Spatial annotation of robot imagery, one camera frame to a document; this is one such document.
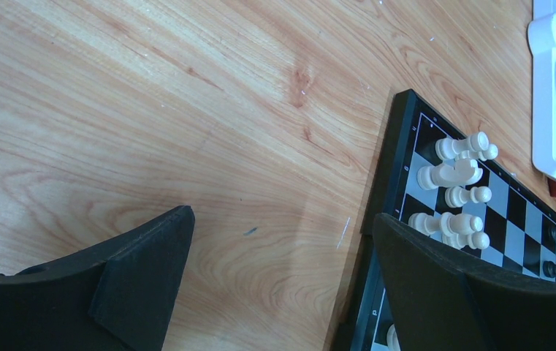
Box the white clothes rack stand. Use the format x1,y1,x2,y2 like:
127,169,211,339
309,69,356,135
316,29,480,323
528,0,556,181

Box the white chess pieces rows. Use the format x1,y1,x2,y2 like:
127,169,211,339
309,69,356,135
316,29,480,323
408,132,498,249

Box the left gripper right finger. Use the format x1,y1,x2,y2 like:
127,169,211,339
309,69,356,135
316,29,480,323
373,214,556,350

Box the black white chess board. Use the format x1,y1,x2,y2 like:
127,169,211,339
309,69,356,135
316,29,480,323
332,89,556,350

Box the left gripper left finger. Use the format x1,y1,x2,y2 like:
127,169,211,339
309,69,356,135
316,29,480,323
0,205,194,350

